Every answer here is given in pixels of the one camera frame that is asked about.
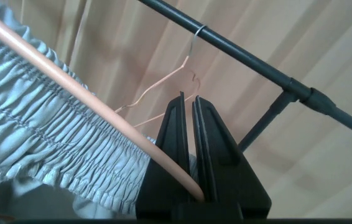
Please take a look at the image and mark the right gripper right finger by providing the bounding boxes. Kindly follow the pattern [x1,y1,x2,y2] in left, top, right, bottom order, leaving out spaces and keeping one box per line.
[191,95,272,218]

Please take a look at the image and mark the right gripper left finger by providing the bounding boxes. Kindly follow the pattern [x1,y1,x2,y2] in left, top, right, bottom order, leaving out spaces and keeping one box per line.
[135,91,196,218]

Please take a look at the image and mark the pink clothes hanger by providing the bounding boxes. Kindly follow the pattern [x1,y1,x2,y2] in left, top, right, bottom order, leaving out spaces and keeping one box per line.
[114,24,207,128]
[0,2,205,203]

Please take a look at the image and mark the pale grey shorts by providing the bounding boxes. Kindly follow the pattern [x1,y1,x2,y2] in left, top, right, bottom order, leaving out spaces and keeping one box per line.
[0,0,200,220]

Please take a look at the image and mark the black clothes rack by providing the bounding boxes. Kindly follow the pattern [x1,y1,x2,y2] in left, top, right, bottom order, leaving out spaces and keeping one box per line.
[137,0,352,153]

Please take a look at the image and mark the beige curtain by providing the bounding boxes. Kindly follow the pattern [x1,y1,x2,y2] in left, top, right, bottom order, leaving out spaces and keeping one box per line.
[6,0,352,218]

